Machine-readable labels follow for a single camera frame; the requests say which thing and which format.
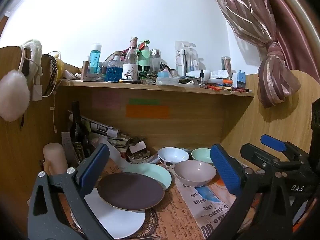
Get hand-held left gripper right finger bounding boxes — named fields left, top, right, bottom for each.
left=207, top=144, right=293, bottom=240

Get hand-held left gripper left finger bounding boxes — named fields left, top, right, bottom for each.
left=27, top=143, right=115, bottom=240

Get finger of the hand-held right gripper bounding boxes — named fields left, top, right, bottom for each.
left=260, top=134, right=311, bottom=161
left=240, top=143, right=302, bottom=173

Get pink bowl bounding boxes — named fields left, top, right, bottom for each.
left=174, top=160, right=217, bottom=187

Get brown plate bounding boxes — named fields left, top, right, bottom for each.
left=97, top=172, right=165, bottom=212

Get mint green plate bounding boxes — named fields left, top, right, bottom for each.
left=122, top=163, right=172, bottom=192

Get mint green bowl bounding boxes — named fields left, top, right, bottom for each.
left=191, top=148, right=215, bottom=165

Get stack of papers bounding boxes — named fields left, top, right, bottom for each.
left=109, top=134, right=131, bottom=153

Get dark wine bottle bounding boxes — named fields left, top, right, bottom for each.
left=69, top=101, right=92, bottom=159

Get rolled newspaper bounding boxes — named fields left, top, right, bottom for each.
left=69, top=112, right=120, bottom=138

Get cream cylinder candle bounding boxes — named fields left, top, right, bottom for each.
left=43, top=142, right=68, bottom=175

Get small bowl of nuts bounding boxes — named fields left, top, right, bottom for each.
left=126, top=150, right=150, bottom=164

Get white card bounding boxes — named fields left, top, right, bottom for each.
left=129, top=141, right=147, bottom=153

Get printed newspaper table cover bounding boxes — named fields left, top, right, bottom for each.
left=100, top=152, right=253, bottom=240

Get white spotted bowl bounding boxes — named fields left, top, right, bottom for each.
left=157, top=147, right=190, bottom=168

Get white plate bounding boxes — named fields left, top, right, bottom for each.
left=71, top=187, right=146, bottom=240

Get blue pencil sharpener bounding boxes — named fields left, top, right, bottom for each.
left=232, top=70, right=247, bottom=89

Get orange sticky note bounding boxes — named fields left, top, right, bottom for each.
left=125, top=105, right=170, bottom=119

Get green sticky note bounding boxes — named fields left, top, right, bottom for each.
left=128, top=99, right=160, bottom=105

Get clear pencil container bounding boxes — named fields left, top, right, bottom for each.
left=221, top=56, right=232, bottom=79

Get wooden shelf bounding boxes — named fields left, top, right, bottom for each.
left=59, top=79, right=255, bottom=97

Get clear bottle with blue beads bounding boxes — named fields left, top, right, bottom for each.
left=106, top=52, right=123, bottom=82

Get pink cosmetic tube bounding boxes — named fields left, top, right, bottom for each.
left=80, top=60, right=90, bottom=81

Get black patterned headband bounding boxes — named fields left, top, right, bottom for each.
left=43, top=54, right=58, bottom=97

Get clear bottle with illustrated label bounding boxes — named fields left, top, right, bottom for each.
left=122, top=37, right=139, bottom=80

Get blue toner bottle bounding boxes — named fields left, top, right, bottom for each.
left=89, top=43, right=102, bottom=74

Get clear plastic case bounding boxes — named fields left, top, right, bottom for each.
left=156, top=77, right=179, bottom=85

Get white fluffy earmuffs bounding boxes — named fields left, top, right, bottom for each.
left=0, top=39, right=43, bottom=122

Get green pump bottle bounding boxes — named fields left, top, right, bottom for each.
left=137, top=39, right=150, bottom=73

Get clear bottle with silver cap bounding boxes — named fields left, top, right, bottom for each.
left=149, top=49, right=162, bottom=74

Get toothbrush package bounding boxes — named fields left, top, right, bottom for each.
left=175, top=41, right=197, bottom=77

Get pink striped curtain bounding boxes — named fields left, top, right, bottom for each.
left=206, top=0, right=320, bottom=108

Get white charger with cable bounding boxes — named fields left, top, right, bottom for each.
left=32, top=84, right=58, bottom=133

